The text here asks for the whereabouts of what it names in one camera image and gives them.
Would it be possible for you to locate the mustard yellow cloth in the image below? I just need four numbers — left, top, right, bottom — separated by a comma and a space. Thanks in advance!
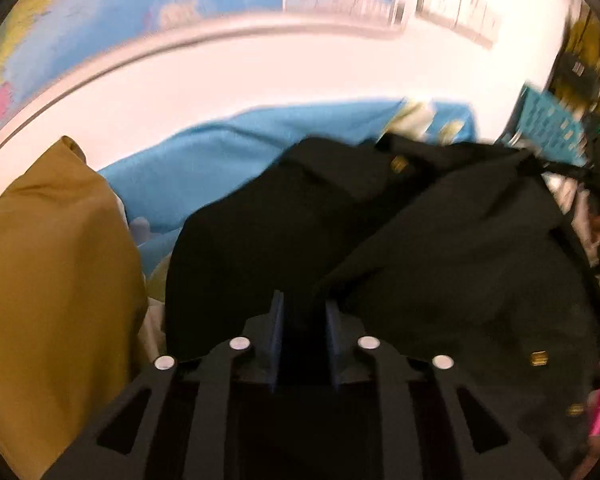
0, 135, 148, 480

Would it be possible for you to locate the wall map with blue sea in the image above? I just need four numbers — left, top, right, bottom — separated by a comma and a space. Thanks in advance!
0, 0, 286, 146

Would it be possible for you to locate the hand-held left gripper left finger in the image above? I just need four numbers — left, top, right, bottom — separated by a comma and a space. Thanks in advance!
42, 290, 286, 480

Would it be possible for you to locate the black garment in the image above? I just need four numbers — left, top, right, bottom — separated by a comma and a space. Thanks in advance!
165, 132, 600, 480

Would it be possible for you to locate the white wall poster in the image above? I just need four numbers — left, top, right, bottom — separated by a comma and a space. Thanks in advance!
414, 0, 503, 51

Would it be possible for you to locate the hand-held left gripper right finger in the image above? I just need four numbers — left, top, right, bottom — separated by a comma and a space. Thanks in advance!
325, 300, 566, 480

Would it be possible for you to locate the blue cloth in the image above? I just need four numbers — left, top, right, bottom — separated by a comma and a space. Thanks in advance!
97, 100, 481, 281

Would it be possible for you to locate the teal plastic basket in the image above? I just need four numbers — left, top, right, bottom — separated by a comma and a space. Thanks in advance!
516, 84, 590, 167

